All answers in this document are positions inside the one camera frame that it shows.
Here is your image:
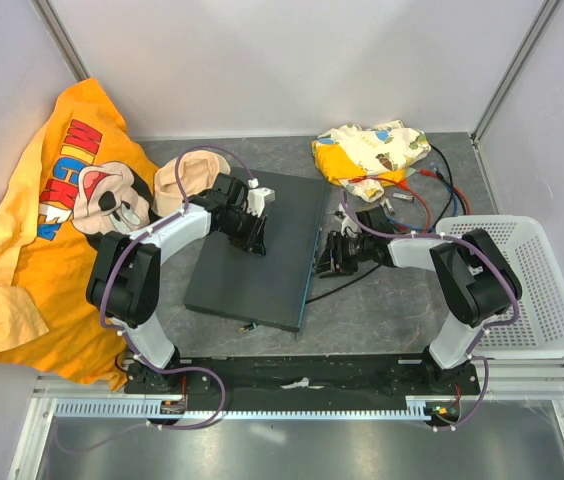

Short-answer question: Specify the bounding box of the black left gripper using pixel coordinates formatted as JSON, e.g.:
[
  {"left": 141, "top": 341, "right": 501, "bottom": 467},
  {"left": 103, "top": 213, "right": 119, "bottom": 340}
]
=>
[{"left": 219, "top": 208, "right": 268, "bottom": 258}]

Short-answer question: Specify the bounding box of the patterned white yellow cloth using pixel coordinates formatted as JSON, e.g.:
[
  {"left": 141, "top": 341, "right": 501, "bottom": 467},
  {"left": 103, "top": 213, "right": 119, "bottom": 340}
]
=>
[{"left": 311, "top": 120, "right": 432, "bottom": 203}]

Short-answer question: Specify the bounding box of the slotted grey cable duct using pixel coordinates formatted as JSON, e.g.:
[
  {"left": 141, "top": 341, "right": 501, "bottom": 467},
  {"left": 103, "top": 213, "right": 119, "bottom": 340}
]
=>
[{"left": 55, "top": 397, "right": 461, "bottom": 422}]

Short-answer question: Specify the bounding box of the orange Mickey t-shirt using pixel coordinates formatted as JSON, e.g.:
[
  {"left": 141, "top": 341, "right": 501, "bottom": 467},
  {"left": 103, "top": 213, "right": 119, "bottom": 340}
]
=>
[{"left": 0, "top": 78, "right": 157, "bottom": 390}]

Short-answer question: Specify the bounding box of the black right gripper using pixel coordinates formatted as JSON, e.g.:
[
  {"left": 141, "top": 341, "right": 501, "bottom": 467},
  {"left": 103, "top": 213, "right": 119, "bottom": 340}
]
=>
[{"left": 311, "top": 229, "right": 374, "bottom": 277}]

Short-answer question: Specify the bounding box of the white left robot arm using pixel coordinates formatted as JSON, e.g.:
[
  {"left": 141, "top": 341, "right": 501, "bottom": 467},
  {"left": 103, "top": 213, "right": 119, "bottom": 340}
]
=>
[{"left": 86, "top": 174, "right": 275, "bottom": 393}]

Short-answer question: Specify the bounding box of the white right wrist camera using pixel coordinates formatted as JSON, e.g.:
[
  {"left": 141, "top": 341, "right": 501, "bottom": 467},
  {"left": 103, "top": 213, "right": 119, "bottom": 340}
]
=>
[{"left": 334, "top": 210, "right": 360, "bottom": 238}]

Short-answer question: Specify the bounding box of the beige bucket hat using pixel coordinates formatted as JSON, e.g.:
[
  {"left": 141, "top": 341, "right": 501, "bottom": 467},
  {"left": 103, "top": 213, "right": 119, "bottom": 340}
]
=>
[{"left": 153, "top": 150, "right": 231, "bottom": 217}]

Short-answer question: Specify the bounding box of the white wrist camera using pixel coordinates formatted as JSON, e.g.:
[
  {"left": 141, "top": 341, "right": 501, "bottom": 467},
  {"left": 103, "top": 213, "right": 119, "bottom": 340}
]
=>
[
  {"left": 246, "top": 178, "right": 275, "bottom": 217},
  {"left": 334, "top": 210, "right": 360, "bottom": 238}
]

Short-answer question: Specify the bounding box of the small silver metal piece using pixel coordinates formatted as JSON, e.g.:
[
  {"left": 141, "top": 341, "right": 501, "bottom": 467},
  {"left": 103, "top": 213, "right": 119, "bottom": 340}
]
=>
[{"left": 382, "top": 198, "right": 396, "bottom": 216}]

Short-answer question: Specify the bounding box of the white perforated plastic basket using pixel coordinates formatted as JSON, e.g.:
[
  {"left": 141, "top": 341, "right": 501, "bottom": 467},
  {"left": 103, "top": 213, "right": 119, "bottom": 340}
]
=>
[{"left": 436, "top": 215, "right": 564, "bottom": 360}]

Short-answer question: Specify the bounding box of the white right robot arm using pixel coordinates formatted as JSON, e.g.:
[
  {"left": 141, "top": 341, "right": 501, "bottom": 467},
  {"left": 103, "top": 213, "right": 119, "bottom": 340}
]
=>
[{"left": 314, "top": 205, "right": 522, "bottom": 394}]

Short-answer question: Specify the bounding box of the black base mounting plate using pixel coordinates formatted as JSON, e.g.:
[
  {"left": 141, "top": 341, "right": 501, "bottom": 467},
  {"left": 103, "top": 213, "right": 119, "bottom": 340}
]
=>
[{"left": 125, "top": 354, "right": 480, "bottom": 396}]

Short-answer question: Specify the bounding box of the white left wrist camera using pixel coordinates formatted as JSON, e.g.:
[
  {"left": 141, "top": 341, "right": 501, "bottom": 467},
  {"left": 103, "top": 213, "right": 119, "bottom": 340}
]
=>
[{"left": 246, "top": 178, "right": 275, "bottom": 217}]

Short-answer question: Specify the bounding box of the blue ethernet cable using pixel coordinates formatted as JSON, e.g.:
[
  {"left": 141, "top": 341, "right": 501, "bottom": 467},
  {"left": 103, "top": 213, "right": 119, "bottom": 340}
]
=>
[{"left": 429, "top": 162, "right": 471, "bottom": 216}]

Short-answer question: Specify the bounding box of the dark grey network switch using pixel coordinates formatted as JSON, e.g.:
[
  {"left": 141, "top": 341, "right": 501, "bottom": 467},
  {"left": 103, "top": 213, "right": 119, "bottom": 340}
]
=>
[{"left": 183, "top": 168, "right": 329, "bottom": 334}]

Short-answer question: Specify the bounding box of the long black cable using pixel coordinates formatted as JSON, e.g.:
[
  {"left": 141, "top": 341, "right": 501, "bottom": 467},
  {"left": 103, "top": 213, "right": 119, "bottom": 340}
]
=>
[{"left": 236, "top": 259, "right": 388, "bottom": 334}]

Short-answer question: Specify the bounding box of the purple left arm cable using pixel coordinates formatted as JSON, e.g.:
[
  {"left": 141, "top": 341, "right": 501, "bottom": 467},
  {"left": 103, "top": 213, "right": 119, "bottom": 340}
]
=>
[{"left": 53, "top": 143, "right": 258, "bottom": 454}]

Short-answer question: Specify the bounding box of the short black cable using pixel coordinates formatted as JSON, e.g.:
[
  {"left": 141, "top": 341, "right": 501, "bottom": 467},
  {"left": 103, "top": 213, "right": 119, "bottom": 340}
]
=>
[{"left": 426, "top": 142, "right": 458, "bottom": 216}]

